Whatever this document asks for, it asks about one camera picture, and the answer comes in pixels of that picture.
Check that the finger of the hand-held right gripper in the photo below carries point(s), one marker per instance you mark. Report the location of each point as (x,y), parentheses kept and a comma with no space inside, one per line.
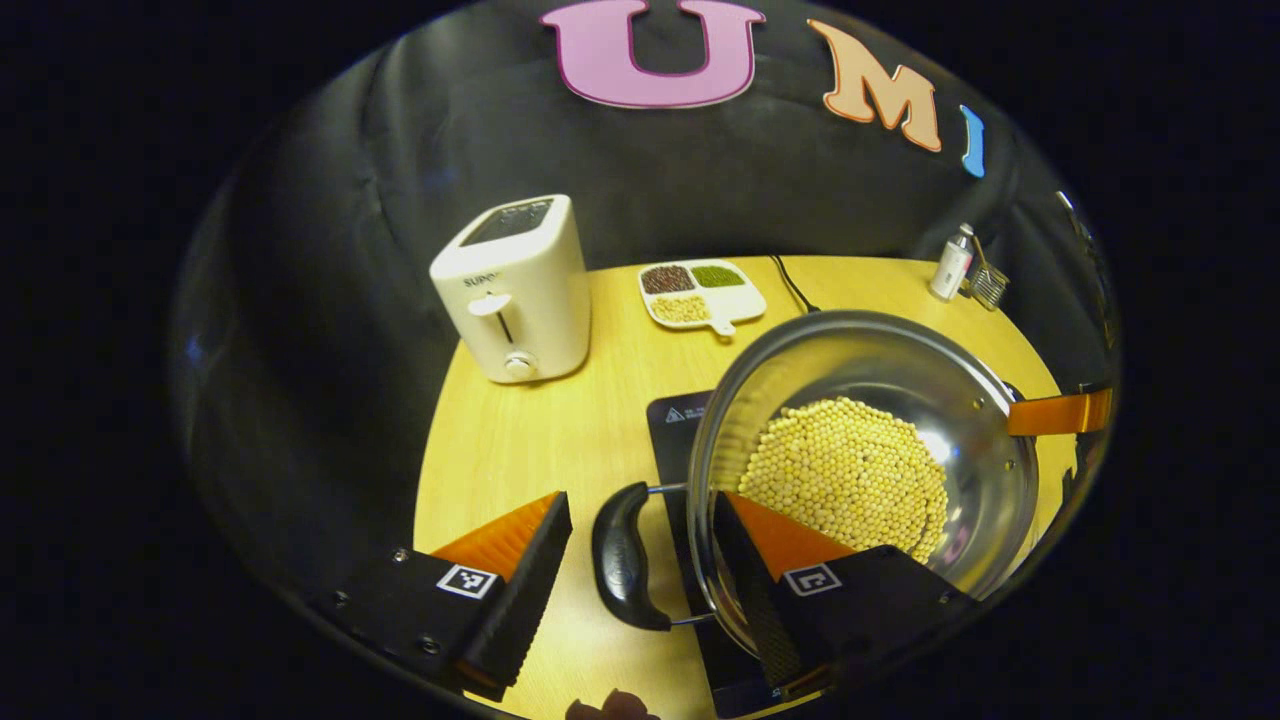
(1060,413)

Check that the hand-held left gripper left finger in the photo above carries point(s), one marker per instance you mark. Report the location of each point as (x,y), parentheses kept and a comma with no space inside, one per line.
(525,590)

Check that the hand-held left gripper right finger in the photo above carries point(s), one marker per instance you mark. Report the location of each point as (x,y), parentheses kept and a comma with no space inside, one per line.
(870,600)

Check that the pile of yellow soybeans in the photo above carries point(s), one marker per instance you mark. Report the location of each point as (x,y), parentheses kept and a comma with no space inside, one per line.
(850,470)

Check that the black induction cooktop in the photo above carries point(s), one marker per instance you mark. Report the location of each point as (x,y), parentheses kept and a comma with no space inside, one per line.
(680,420)

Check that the small glass holder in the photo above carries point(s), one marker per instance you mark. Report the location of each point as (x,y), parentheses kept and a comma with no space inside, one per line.
(988,285)

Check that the small clear bottle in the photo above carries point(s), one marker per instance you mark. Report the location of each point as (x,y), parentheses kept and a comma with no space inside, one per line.
(950,268)

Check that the white toaster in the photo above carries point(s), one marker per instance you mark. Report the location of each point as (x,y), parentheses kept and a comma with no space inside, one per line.
(515,290)

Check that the small pile of yellow beans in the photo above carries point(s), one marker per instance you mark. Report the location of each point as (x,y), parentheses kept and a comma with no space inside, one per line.
(680,308)

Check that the white divided dish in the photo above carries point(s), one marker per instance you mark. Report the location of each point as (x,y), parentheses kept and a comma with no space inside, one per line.
(735,300)

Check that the pile of brown beans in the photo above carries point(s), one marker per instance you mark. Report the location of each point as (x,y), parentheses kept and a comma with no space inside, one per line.
(667,279)

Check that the pile of green beans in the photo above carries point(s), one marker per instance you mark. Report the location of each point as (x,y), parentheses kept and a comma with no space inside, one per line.
(717,275)

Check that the black backdrop cloth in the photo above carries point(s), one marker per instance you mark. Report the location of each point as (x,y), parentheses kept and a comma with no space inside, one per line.
(330,250)

